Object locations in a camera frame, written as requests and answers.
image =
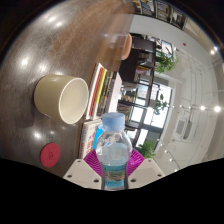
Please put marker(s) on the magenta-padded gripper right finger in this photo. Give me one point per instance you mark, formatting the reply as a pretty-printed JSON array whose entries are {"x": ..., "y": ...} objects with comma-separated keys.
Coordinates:
[{"x": 146, "y": 173}]

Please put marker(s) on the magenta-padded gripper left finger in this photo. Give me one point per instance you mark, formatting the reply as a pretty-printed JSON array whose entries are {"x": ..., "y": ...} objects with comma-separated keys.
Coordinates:
[{"x": 81, "y": 173}]

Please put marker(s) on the red-striped white book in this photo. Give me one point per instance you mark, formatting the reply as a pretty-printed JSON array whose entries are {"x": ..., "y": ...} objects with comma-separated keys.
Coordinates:
[{"x": 93, "y": 90}]

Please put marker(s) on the blue-covered book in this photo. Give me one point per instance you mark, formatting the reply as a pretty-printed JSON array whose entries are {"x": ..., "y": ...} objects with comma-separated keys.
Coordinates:
[{"x": 98, "y": 135}]

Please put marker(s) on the large dark-potted green plant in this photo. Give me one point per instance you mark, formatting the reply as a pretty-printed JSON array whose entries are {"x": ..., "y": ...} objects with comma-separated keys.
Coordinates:
[{"x": 147, "y": 150}]

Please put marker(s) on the clear blue-capped water bottle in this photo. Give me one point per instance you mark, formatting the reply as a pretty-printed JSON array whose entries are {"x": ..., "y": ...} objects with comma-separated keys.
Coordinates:
[{"x": 113, "y": 156}]

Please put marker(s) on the flat round red coaster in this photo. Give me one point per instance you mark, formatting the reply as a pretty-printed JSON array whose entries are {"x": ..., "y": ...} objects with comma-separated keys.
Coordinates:
[{"x": 50, "y": 155}]

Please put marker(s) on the ceiling lights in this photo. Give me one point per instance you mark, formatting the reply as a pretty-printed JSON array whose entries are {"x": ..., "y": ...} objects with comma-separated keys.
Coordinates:
[{"x": 202, "y": 108}]

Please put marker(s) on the small white-potted green plant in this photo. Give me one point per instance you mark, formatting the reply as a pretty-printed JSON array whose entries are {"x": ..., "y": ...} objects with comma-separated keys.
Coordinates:
[{"x": 160, "y": 105}]

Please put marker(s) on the cream ceramic cup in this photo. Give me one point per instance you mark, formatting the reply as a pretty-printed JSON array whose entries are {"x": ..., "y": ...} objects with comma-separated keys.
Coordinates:
[{"x": 53, "y": 95}]

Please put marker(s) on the tall dark bookshelf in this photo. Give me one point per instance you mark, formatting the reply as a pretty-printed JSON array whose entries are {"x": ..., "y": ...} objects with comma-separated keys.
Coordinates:
[{"x": 163, "y": 11}]

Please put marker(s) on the yellow-spined book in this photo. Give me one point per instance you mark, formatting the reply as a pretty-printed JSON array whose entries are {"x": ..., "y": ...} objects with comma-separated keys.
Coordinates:
[{"x": 101, "y": 88}]

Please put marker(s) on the ceiling air conditioner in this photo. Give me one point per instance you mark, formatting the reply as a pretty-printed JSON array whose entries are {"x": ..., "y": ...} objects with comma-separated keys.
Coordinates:
[{"x": 183, "y": 127}]

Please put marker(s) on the white-covered book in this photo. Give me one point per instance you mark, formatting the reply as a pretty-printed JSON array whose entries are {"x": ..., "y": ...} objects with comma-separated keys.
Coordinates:
[{"x": 115, "y": 91}]

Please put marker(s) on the dark-spined book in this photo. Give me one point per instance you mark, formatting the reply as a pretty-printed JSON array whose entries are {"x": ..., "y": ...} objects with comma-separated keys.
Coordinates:
[{"x": 108, "y": 91}]

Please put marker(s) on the bushy potted green plant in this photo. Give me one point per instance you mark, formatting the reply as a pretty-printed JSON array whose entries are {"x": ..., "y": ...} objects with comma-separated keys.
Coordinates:
[{"x": 165, "y": 61}]

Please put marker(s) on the low dark shelf unit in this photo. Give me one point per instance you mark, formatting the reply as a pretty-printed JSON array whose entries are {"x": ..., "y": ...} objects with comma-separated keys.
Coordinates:
[{"x": 133, "y": 68}]

